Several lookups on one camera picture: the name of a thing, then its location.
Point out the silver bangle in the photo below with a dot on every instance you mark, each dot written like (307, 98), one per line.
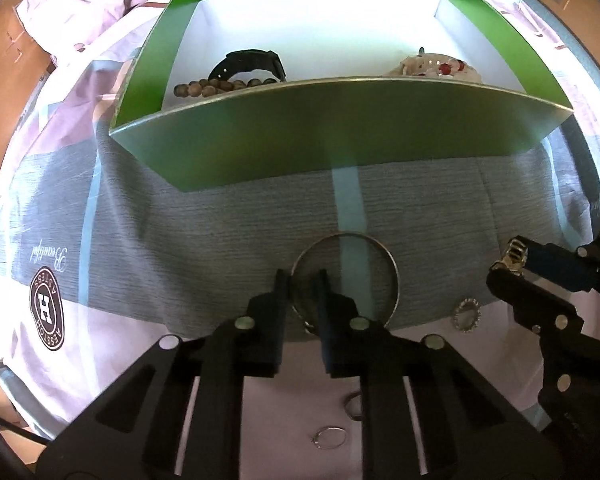
(395, 270)

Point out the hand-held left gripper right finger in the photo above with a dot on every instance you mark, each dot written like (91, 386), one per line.
(337, 325)

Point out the wooden slatted bed board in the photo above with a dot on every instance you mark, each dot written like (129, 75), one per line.
(580, 10)

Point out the thin silver hoop earring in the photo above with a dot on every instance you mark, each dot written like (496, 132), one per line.
(316, 440)

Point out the white wristwatch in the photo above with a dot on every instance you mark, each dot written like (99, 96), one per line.
(415, 66)

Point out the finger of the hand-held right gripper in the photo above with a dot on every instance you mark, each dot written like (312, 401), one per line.
(530, 295)
(555, 265)

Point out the black wristwatch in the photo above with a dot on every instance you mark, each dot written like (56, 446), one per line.
(252, 62)

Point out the green cardboard box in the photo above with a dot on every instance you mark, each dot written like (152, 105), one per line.
(340, 125)

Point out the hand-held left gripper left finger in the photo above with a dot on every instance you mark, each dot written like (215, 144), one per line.
(265, 320)

